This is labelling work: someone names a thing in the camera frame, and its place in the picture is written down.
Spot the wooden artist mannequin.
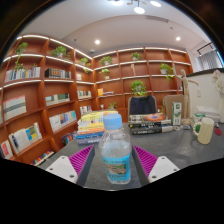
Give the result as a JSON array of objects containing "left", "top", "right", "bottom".
[{"left": 175, "top": 68, "right": 200, "bottom": 124}]

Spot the wooden shelf unit with books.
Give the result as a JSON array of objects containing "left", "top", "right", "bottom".
[{"left": 0, "top": 33, "right": 194, "bottom": 167}]

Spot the cream mug with beaded handle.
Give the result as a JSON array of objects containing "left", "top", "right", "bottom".
[{"left": 192, "top": 117, "right": 215, "bottom": 145}]

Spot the stack of dark books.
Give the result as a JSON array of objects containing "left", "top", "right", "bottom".
[{"left": 128, "top": 112, "right": 174, "bottom": 136}]

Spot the small green white box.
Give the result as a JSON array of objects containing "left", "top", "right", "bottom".
[{"left": 192, "top": 112, "right": 206, "bottom": 125}]

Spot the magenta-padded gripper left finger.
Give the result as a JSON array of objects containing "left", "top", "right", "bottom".
[{"left": 45, "top": 144, "right": 96, "bottom": 187}]

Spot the stack of colourful books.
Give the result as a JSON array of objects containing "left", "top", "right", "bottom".
[{"left": 75, "top": 109, "right": 119, "bottom": 145}]

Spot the branched ceiling lamp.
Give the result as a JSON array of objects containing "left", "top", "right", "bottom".
[{"left": 108, "top": 0, "right": 163, "bottom": 15}]

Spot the clear blue-capped water bottle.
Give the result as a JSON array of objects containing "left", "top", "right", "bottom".
[{"left": 98, "top": 113, "right": 133, "bottom": 185}]

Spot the white vase with pink flowers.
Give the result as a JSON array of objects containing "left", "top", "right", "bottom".
[{"left": 211, "top": 69, "right": 224, "bottom": 124}]

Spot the grey curtain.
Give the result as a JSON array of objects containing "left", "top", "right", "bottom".
[{"left": 199, "top": 49, "right": 224, "bottom": 72}]

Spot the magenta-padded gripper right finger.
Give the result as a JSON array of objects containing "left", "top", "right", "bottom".
[{"left": 131, "top": 144, "right": 181, "bottom": 187}]

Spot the tall white green carton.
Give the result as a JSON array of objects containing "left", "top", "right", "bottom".
[{"left": 171, "top": 101, "right": 183, "bottom": 126}]

